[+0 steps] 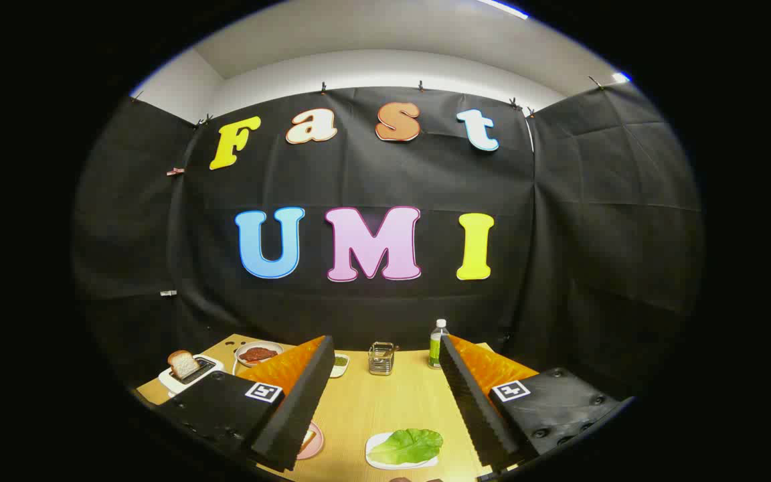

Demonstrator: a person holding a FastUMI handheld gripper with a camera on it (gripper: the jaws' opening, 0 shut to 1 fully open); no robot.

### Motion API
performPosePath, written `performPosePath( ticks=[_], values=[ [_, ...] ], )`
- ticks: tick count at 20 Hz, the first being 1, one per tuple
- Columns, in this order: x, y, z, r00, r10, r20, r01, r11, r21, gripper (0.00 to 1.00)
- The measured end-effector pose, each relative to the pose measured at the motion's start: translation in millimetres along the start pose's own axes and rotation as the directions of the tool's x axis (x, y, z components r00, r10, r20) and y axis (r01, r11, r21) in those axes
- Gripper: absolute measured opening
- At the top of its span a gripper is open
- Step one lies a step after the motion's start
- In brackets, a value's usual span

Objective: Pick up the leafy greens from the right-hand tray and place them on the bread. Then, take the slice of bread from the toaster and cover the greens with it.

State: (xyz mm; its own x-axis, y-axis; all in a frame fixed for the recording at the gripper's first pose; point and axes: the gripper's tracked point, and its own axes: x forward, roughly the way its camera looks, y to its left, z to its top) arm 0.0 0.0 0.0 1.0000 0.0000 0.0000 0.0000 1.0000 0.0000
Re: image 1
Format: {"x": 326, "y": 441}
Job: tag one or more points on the white divided dish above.
{"x": 338, "y": 370}

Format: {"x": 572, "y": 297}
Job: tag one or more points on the round grey plate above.
{"x": 273, "y": 346}

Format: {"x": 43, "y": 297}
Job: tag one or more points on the plain toast bread slice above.
{"x": 183, "y": 365}

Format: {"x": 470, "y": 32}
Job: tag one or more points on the green label water bottle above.
{"x": 436, "y": 348}

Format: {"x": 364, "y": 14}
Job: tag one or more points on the green lettuce leaf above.
{"x": 409, "y": 445}

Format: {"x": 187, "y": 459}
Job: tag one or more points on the brown meat steak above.
{"x": 258, "y": 353}

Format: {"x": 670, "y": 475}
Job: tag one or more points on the white toaster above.
{"x": 171, "y": 383}

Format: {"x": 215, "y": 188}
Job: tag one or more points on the pink plate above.
{"x": 317, "y": 445}

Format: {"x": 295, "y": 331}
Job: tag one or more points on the black backdrop cloth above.
{"x": 359, "y": 174}

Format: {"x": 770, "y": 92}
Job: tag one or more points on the white square plate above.
{"x": 372, "y": 458}

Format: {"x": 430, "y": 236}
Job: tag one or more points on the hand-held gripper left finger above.
{"x": 298, "y": 415}

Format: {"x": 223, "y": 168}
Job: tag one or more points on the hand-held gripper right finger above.
{"x": 476, "y": 408}

